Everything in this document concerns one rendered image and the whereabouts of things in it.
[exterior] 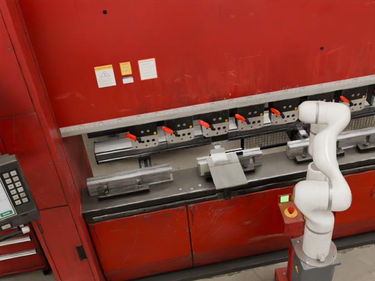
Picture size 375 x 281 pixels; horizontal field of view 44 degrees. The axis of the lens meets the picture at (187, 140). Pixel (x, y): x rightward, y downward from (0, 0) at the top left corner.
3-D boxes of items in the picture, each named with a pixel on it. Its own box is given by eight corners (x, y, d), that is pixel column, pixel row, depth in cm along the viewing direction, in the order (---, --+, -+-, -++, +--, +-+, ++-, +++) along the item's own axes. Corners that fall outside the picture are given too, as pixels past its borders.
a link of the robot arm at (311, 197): (334, 236, 198) (341, 197, 183) (289, 232, 201) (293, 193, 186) (332, 214, 207) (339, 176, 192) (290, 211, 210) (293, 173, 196)
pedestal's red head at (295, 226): (283, 237, 265) (285, 216, 254) (277, 216, 277) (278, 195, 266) (318, 232, 265) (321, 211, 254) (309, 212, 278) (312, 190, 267)
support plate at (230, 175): (216, 189, 252) (216, 188, 252) (206, 159, 273) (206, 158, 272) (248, 183, 254) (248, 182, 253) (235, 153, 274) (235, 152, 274)
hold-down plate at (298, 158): (297, 164, 280) (297, 160, 278) (294, 159, 284) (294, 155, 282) (344, 155, 282) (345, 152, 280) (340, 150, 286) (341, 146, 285)
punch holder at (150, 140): (133, 150, 255) (128, 126, 245) (131, 141, 262) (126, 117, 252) (159, 145, 257) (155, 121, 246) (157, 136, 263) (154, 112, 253)
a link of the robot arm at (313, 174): (322, 177, 247) (304, 177, 248) (325, 160, 238) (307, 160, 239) (324, 189, 241) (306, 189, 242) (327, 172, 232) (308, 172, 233)
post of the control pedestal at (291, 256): (288, 282, 303) (293, 228, 269) (286, 275, 307) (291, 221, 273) (296, 281, 303) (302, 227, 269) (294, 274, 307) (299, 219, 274)
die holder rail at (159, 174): (90, 196, 273) (86, 184, 267) (90, 189, 277) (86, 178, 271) (173, 180, 277) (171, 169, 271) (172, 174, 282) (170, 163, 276)
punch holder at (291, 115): (272, 125, 263) (273, 101, 252) (267, 117, 269) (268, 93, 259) (297, 121, 264) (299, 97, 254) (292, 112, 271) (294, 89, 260)
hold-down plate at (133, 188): (99, 201, 269) (97, 197, 267) (98, 194, 273) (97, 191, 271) (149, 192, 272) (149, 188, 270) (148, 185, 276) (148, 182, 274)
